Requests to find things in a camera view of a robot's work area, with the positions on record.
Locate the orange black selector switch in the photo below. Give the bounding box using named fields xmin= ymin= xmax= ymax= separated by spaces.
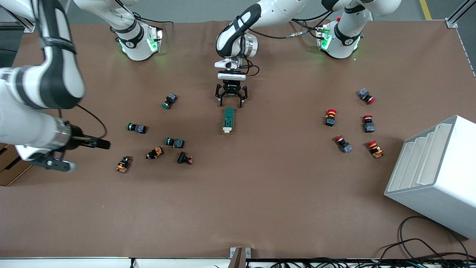
xmin=115 ymin=156 xmax=133 ymax=174

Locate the black arm base cable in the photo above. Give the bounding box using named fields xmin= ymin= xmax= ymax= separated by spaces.
xmin=132 ymin=13 xmax=174 ymax=25

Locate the black looped cable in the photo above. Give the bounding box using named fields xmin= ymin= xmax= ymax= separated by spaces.
xmin=398 ymin=216 xmax=470 ymax=258

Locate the metal table edge bracket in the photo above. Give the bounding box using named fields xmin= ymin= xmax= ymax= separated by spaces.
xmin=230 ymin=247 xmax=251 ymax=268

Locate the green load switch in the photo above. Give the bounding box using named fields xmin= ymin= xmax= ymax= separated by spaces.
xmin=222 ymin=107 xmax=236 ymax=135

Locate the black arm cable with connector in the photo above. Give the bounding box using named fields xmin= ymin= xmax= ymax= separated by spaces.
xmin=248 ymin=11 xmax=337 ymax=41

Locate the white stepped organizer box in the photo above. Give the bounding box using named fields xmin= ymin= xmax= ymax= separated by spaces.
xmin=384 ymin=115 xmax=476 ymax=240

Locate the aluminium frame profile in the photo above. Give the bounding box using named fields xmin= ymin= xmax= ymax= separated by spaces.
xmin=0 ymin=0 xmax=38 ymax=33
xmin=445 ymin=0 xmax=476 ymax=29

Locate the red button orange block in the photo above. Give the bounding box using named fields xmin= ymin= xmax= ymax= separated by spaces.
xmin=367 ymin=140 xmax=384 ymax=159

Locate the brown cardboard box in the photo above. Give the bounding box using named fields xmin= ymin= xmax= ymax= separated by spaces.
xmin=0 ymin=143 xmax=34 ymax=186

